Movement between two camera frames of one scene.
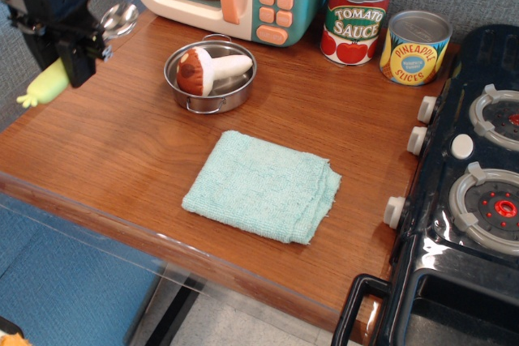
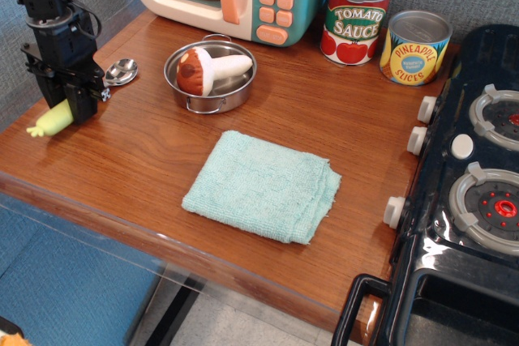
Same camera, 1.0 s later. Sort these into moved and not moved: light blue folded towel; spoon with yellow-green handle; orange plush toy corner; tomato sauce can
Moved: spoon with yellow-green handle
Not moved: tomato sauce can; light blue folded towel; orange plush toy corner
